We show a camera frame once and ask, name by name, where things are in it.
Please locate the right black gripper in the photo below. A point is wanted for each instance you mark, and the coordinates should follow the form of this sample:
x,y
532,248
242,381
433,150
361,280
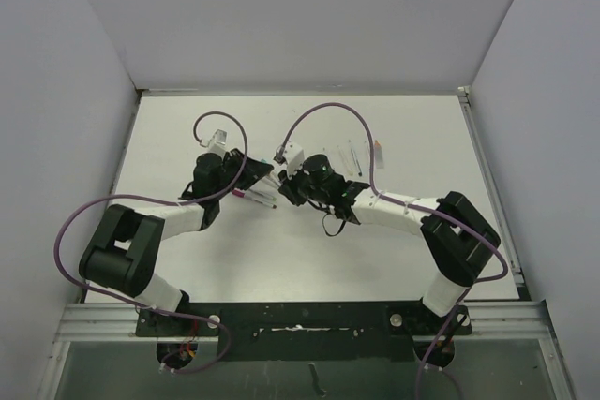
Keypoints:
x,y
289,188

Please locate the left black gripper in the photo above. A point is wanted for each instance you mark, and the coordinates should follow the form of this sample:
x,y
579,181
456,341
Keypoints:
x,y
252,170

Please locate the orange capped fat marker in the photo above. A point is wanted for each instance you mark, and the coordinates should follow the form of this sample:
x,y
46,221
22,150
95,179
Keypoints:
x,y
378,155

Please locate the yellow capped pen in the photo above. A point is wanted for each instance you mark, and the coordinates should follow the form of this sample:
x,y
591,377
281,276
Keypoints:
x,y
273,180

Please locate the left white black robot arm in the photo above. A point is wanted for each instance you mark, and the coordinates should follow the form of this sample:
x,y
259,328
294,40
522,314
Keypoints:
x,y
123,251

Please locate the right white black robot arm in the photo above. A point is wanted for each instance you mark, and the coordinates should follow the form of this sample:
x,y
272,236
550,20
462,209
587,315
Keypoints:
x,y
458,237

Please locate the green capped pen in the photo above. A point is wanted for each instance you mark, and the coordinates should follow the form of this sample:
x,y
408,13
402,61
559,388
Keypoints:
x,y
263,195

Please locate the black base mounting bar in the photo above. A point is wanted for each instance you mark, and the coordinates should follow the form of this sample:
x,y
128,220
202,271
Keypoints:
x,y
398,331

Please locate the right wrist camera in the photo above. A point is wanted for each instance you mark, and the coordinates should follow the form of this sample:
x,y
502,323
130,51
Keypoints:
x,y
291,157

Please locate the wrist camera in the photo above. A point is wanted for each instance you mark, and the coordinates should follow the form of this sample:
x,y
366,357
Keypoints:
x,y
216,144
291,157

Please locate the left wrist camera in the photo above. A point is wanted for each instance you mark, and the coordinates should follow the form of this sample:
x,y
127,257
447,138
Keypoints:
x,y
216,144

